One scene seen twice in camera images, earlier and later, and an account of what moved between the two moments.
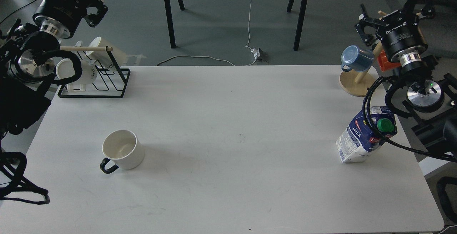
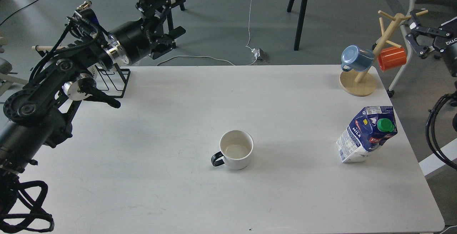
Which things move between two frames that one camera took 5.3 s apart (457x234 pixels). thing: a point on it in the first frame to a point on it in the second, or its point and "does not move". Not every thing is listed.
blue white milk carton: x=358 y=138 does not move
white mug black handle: x=123 y=147 to x=237 y=146
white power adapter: x=260 y=54 does not move
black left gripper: x=63 y=4 to x=131 y=43
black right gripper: x=399 y=29 to x=447 y=46
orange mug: x=383 y=63 does not move
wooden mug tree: x=358 y=83 does not move
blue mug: x=358 y=60 does not move
